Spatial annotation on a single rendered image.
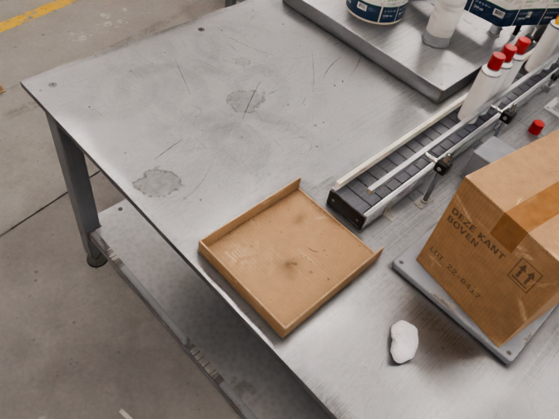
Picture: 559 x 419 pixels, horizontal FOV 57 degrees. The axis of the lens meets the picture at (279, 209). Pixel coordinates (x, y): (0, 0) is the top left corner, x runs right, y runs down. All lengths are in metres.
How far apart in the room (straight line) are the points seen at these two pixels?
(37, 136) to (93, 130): 1.28
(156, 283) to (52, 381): 0.46
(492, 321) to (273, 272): 0.44
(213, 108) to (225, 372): 0.78
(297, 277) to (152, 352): 0.93
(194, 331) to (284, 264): 0.66
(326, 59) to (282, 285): 0.84
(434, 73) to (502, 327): 0.84
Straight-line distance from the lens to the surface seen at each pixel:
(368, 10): 1.80
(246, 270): 1.09
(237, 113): 1.42
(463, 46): 1.84
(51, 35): 3.28
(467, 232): 1.03
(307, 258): 1.12
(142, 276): 1.80
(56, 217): 2.29
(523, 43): 1.52
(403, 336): 1.05
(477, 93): 1.45
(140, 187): 1.23
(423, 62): 1.69
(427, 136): 1.42
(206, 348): 1.67
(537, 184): 1.04
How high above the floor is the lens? 1.75
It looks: 50 degrees down
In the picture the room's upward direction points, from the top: 11 degrees clockwise
